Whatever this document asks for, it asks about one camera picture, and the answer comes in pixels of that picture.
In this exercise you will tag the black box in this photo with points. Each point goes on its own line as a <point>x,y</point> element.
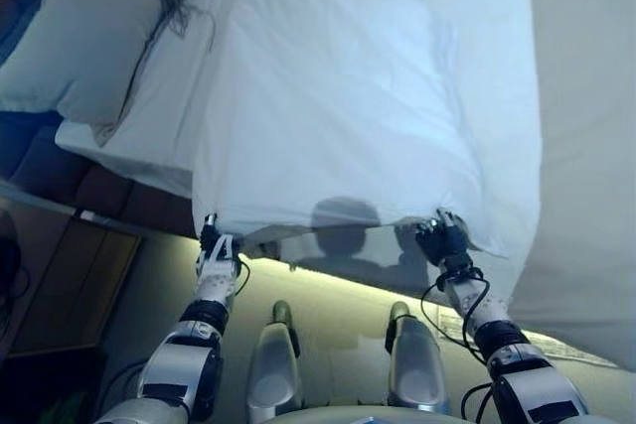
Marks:
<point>54,384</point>

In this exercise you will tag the silver robot right leg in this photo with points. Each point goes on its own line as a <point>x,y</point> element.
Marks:
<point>417,369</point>

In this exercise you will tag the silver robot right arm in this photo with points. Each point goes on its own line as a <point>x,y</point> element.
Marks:
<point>502,344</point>

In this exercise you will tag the dark robot left hand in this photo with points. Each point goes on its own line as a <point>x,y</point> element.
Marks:
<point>208,235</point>

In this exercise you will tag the dark robot right hand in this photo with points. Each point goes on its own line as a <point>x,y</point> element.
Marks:
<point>444,240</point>

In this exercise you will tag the silver robot left leg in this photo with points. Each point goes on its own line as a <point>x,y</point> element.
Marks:
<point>273,369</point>

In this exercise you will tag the white pillow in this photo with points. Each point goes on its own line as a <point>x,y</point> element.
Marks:
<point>79,46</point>

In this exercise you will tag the wooden nightstand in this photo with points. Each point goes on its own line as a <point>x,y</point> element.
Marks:
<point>69,285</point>

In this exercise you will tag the white duvet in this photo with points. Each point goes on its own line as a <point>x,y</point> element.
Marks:
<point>348,71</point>

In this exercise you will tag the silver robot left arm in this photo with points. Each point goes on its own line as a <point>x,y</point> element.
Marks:
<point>199,334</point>

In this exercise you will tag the silver robot leg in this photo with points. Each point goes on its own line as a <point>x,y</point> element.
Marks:
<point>273,369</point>
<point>417,369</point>

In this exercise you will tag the round black device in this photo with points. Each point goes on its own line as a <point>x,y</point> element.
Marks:
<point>12,265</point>

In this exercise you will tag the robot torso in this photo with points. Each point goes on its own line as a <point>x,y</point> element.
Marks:
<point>358,416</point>

